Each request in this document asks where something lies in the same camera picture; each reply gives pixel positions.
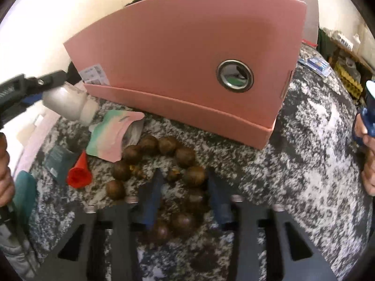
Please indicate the white plastic bottle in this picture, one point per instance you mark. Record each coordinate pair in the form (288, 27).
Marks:
(66, 103)

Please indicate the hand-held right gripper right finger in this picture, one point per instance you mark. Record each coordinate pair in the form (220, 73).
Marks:
(219, 203)

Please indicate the dark teal packet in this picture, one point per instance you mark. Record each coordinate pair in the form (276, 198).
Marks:
(60, 160)

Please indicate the yellow green crate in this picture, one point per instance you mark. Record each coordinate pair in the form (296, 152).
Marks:
(347, 76)

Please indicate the pastel green pink pouch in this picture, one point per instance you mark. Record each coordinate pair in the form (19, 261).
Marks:
(112, 136)

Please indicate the speckled granite desktop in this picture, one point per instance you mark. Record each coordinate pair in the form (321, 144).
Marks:
(307, 152)

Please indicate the pink file box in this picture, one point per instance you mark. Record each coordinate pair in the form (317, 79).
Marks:
(187, 64)

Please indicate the blue white packet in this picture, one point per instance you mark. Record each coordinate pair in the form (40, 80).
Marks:
(315, 63)

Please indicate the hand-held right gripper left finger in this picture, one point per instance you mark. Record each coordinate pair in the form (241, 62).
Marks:
(150, 202)

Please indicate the blue bottle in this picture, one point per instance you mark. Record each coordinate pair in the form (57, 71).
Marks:
(367, 114)

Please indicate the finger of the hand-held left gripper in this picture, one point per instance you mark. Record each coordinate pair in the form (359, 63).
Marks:
(49, 79)

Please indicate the clear plastic wrapper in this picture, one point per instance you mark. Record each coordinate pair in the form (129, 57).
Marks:
(134, 131)

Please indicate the pale pink cloth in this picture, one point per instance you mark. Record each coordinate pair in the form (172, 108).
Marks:
(32, 142)

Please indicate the person's left hand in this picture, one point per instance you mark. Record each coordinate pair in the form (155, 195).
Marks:
(4, 169)

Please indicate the teal cloth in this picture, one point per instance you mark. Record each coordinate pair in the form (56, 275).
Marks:
(24, 194)

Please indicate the red plastic cone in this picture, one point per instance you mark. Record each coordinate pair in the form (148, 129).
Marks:
(79, 173)

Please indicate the grey cloth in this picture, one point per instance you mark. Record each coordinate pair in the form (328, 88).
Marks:
(16, 254)

